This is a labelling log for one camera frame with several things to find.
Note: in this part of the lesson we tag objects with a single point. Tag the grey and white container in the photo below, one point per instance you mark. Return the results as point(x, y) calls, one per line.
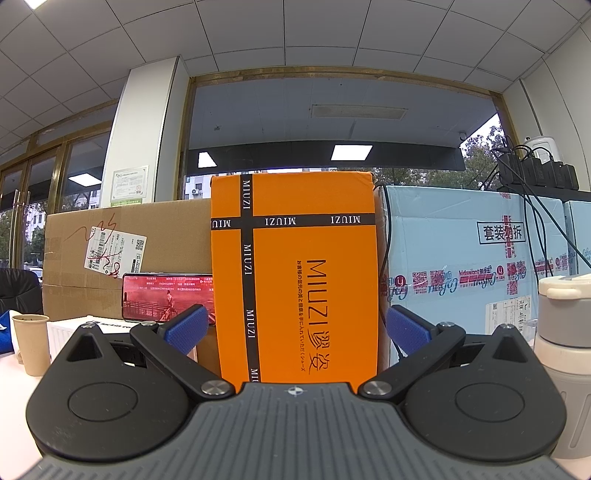
point(565, 323)

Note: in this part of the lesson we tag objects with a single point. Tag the orange cardboard box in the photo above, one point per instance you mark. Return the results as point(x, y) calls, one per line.
point(295, 286)

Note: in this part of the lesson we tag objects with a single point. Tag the brown cardboard box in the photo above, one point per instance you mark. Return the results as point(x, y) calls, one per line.
point(175, 230)

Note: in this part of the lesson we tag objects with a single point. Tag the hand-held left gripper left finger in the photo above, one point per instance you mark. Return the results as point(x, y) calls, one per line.
point(187, 330)

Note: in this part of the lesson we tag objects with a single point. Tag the brown paper cup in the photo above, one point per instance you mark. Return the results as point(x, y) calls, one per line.
point(31, 341)

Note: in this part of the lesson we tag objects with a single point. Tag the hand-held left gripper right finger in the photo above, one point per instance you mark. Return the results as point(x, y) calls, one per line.
point(406, 328)

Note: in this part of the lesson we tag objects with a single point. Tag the smartphone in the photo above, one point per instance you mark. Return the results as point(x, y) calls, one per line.
point(152, 295)

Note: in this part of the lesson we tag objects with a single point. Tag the gold framed glass door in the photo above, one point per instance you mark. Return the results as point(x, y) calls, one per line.
point(60, 184)

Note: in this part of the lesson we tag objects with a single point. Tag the white flat box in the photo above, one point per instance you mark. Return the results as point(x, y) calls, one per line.
point(60, 337)

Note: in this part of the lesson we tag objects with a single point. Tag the large light blue cardboard box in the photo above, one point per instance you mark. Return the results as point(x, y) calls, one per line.
point(443, 240)

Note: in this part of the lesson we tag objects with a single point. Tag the row of black chargers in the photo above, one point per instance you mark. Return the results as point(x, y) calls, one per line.
point(535, 173)

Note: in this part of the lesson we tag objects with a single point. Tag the framed wall certificate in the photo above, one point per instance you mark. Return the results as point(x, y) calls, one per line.
point(130, 185)

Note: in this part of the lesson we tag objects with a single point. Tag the blue bag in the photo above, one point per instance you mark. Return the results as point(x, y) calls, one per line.
point(7, 337)

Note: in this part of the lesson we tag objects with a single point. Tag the black office chair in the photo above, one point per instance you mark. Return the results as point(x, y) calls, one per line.
point(16, 290)

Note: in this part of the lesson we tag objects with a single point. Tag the white device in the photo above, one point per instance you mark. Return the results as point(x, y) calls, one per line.
point(541, 144)

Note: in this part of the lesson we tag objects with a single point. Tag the ceiling light panel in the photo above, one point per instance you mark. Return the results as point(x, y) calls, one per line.
point(34, 3)

